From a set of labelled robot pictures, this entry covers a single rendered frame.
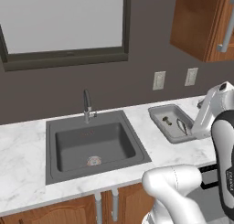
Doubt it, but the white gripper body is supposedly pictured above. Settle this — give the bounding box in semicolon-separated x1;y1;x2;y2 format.
190;89;225;141

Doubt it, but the grey dishwasher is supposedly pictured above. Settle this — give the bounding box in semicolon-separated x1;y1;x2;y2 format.
186;165;230;224

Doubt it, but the wooden base cupboard door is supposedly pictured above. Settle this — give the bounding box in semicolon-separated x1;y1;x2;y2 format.
0;194;99;224
101;182;157;224

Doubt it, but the dark grey sink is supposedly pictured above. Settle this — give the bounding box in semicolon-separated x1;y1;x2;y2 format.
45;109;153;187

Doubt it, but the black and steel tap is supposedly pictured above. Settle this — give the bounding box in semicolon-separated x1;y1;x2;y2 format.
82;88;99;124

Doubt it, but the dark framed window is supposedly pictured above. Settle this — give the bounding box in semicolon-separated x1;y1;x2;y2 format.
0;0;133;72

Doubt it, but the white wall outlet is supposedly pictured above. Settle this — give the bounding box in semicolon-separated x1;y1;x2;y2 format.
184;67;199;88
152;70;167;91

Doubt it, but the black dishwasher handle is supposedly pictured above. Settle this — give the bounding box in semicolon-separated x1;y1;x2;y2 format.
198;165;221;191

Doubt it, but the grey wall cupboard handle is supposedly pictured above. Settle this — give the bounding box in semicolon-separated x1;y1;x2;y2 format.
216;0;234;54

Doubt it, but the wooden wall cupboard door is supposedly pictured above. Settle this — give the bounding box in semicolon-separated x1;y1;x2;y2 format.
206;0;234;64

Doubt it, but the wooden wall cupboard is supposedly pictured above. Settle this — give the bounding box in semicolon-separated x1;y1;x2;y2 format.
169;0;234;64

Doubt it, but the grey base cupboard handle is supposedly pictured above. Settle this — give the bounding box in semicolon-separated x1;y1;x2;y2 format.
111;187;120;223
93;192;103;224

